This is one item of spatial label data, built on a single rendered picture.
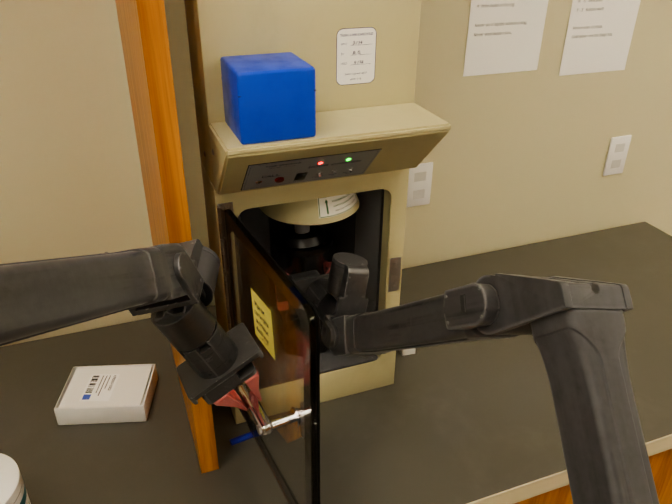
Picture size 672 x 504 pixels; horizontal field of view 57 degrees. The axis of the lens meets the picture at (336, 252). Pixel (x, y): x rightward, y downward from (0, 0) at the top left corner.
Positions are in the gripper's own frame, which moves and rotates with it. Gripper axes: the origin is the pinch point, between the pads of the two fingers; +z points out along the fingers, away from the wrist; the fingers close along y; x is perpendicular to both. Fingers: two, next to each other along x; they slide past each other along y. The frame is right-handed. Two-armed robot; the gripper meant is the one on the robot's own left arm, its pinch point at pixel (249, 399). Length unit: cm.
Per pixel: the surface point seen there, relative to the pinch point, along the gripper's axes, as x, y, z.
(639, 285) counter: -22, -89, 71
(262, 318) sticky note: -5.2, -7.4, -5.9
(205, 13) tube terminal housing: -23, -23, -39
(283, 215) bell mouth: -25.5, -19.5, -4.3
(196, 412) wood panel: -13.6, 9.5, 9.5
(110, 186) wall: -67, 3, -7
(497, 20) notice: -57, -89, 5
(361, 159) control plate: -13.0, -31.7, -13.2
